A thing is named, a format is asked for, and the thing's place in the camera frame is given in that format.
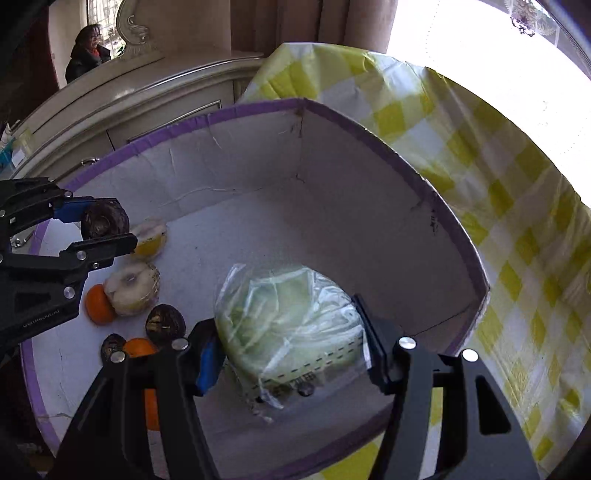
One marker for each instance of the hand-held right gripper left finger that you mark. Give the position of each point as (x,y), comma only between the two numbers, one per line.
(210,364)

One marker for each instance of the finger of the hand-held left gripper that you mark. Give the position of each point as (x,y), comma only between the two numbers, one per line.
(69,208)
(106,249)

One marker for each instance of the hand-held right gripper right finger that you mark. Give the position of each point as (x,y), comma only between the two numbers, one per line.
(374,346)

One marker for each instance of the plastic green cabbage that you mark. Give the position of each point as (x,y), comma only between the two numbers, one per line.
(286,323)

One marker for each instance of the white cardboard box purple rim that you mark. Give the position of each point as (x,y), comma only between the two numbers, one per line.
(369,221)

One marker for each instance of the wrapped green pear half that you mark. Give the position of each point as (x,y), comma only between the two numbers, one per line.
(131,286)

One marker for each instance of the wrapped yellow pear half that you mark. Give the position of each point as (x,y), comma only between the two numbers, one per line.
(150,237)

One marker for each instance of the small orange tangerine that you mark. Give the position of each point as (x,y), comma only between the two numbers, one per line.
(138,347)
(97,307)

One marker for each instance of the small blue box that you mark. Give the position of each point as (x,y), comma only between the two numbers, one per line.
(7,154)

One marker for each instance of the cream ornate cabinet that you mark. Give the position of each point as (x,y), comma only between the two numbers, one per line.
(161,106)

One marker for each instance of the cream carved cabinet crest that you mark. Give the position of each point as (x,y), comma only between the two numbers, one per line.
(138,41)

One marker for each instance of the yellow checked tablecloth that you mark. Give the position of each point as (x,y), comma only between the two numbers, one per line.
(508,184)

